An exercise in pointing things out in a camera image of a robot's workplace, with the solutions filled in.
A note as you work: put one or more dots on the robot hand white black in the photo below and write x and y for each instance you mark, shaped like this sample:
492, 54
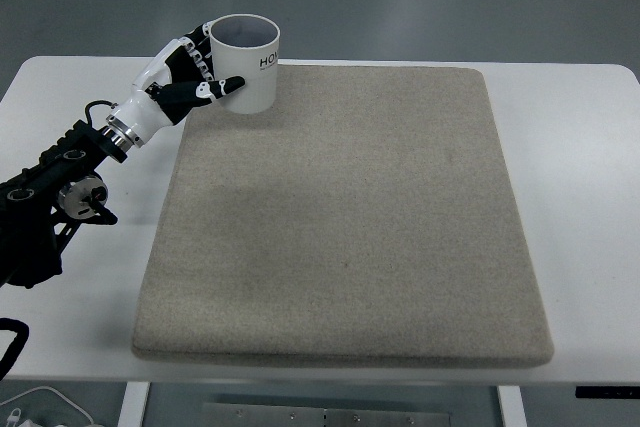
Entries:
145, 109

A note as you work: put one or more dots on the white cup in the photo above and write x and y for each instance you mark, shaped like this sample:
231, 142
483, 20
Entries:
250, 92

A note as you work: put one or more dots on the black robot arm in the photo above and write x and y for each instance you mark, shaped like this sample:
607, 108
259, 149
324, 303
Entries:
45, 182

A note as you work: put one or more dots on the beige fabric mat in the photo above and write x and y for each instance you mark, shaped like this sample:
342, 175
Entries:
350, 247

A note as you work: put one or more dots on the white table leg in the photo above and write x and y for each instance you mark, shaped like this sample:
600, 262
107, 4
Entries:
134, 407
511, 409

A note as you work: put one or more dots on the grey metal plate with screws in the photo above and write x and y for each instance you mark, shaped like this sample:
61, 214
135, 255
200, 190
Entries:
325, 417

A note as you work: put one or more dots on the black table control panel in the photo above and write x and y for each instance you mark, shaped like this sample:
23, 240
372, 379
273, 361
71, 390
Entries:
607, 392

